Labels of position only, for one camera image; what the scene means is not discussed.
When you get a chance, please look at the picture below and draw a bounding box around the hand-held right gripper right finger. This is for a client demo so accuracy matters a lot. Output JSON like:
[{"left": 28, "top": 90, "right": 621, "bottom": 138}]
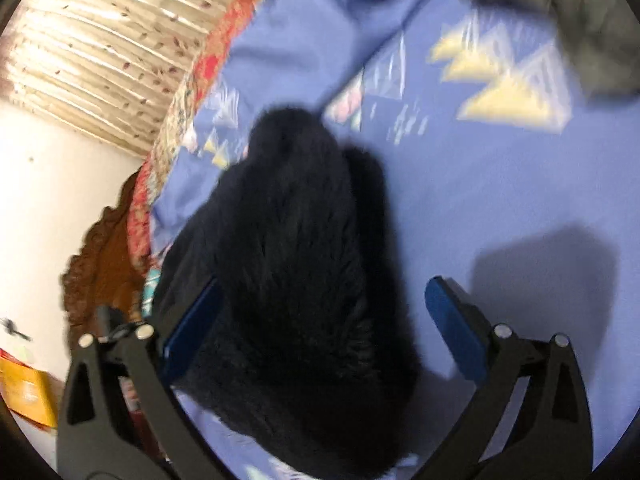
[{"left": 425, "top": 276, "right": 594, "bottom": 480}]

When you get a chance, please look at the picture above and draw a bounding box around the black fleece garment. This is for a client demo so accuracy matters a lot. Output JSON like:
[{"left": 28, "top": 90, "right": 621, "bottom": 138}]
[{"left": 150, "top": 105, "right": 422, "bottom": 480}]

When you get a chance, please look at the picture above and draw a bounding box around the grey puffer jacket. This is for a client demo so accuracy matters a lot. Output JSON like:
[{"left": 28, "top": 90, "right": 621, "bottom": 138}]
[{"left": 459, "top": 0, "right": 632, "bottom": 102}]

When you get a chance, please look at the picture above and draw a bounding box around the red floral patchwork quilt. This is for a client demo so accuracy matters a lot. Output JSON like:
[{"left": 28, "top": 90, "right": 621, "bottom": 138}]
[{"left": 126, "top": 0, "right": 267, "bottom": 262}]

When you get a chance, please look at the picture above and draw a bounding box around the carved wooden headboard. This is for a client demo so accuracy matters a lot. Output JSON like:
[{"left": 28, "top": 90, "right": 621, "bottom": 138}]
[{"left": 61, "top": 170, "right": 152, "bottom": 352}]

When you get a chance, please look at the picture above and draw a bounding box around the teal wavy pattern pillow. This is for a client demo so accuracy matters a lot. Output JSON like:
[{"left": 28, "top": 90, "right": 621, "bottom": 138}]
[{"left": 141, "top": 266, "right": 164, "bottom": 319}]

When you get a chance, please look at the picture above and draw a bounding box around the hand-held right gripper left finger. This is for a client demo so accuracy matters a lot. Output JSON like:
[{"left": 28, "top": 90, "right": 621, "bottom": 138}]
[{"left": 56, "top": 277, "right": 226, "bottom": 480}]

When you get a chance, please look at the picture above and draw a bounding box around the blue printed bedsheet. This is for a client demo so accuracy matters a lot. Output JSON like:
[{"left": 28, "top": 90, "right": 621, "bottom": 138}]
[{"left": 149, "top": 0, "right": 632, "bottom": 480}]

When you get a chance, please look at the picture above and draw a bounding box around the beige leaf print curtain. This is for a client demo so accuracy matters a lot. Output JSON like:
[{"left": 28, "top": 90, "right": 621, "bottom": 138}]
[{"left": 0, "top": 0, "right": 282, "bottom": 157}]

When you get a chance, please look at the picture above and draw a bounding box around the yellow packet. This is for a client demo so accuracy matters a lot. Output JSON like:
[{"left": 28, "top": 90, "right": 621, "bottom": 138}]
[{"left": 0, "top": 354, "right": 59, "bottom": 430}]

